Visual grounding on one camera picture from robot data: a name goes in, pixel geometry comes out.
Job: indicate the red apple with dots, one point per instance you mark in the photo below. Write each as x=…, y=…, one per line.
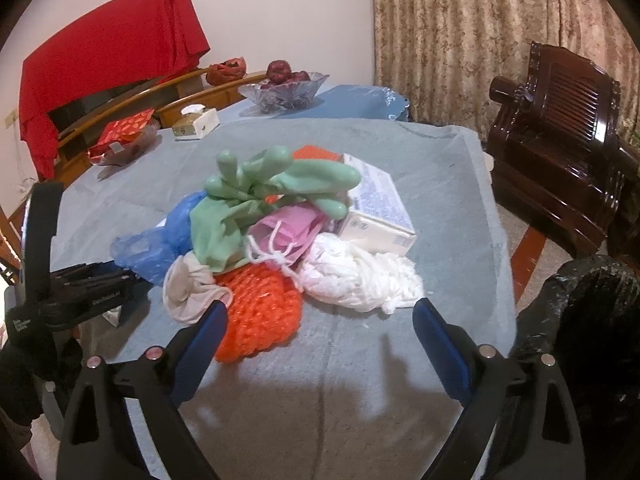
x=278, y=71

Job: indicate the white tissue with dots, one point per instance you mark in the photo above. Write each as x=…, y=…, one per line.
x=350, y=270

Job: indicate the red patterned packet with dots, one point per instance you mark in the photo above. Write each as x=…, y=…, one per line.
x=122, y=132

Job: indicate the cream cloth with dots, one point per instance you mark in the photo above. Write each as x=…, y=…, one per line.
x=192, y=285

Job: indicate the black trash bag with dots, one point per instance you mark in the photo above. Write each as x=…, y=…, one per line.
x=595, y=320

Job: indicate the blue plastic bag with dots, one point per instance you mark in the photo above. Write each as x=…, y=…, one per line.
x=155, y=245

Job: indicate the white cardboard box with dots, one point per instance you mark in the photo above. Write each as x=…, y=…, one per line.
x=380, y=205

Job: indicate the wall outlet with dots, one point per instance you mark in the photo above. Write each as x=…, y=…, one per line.
x=10, y=120

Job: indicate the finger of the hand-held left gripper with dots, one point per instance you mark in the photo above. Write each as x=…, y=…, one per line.
x=95, y=274

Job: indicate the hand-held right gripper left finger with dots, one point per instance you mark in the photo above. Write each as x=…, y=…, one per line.
x=202, y=345

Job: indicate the small red fruit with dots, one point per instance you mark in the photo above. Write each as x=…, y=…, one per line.
x=300, y=76

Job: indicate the red plastic bag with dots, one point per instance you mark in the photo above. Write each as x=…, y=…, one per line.
x=227, y=71

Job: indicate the beige patterned curtain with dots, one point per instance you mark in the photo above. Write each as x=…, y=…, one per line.
x=475, y=25

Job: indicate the curved wooden chair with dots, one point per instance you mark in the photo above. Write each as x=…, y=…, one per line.
x=125, y=92
x=220, y=91

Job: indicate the green rubber glove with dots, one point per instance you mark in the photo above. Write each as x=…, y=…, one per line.
x=300, y=180

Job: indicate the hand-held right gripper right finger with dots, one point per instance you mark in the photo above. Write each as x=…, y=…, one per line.
x=440, y=350

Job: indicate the white tissue box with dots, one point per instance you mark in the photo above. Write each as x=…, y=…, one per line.
x=197, y=122

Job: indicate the person's left hand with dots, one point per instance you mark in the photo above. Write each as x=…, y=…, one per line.
x=30, y=385

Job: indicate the orange mesh pad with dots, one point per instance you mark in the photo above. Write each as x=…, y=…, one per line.
x=315, y=154
x=260, y=310

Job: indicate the glass fruit bowl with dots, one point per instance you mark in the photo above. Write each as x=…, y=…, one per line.
x=282, y=95

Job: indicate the blue tablecloth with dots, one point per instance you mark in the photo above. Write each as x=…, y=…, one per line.
x=350, y=100

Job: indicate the red cloth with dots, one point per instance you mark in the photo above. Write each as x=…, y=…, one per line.
x=100, y=50

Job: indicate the dark wooden armchair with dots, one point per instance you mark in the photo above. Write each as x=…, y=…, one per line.
x=555, y=150

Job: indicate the pink face mask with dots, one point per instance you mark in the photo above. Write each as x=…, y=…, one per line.
x=290, y=227

